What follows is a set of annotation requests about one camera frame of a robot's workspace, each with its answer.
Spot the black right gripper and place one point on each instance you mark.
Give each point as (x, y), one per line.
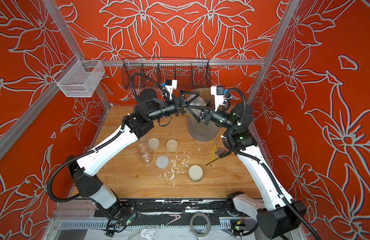
(207, 115)

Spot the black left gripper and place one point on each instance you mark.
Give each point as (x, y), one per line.
(180, 105)

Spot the beige lid of back jar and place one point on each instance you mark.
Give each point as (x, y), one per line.
(172, 145)

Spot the glass jar patterned lid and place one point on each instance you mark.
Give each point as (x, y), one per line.
(144, 153)

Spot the glass jar beige lid back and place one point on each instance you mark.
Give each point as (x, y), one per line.
(205, 96)

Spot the glass jar beige lid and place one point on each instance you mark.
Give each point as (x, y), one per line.
(205, 96)
(195, 173)

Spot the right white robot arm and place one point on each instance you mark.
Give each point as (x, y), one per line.
(278, 215)

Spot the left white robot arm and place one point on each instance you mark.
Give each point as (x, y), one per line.
(134, 126)

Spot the translucent ribbed trash bin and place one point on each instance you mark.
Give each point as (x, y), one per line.
(200, 131)

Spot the yellow pencil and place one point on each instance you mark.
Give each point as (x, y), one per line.
(214, 153)

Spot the glass jar beige lid front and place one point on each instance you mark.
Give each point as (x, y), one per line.
(195, 173)

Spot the clear tape roll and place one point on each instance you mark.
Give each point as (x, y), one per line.
(199, 220)

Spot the black wire wall basket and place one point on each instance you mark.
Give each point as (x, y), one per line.
(190, 74)

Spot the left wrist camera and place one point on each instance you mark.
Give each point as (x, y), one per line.
(167, 88)

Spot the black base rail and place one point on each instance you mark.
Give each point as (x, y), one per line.
(217, 207)

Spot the clear plastic wall basket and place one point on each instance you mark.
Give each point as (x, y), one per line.
(79, 78)

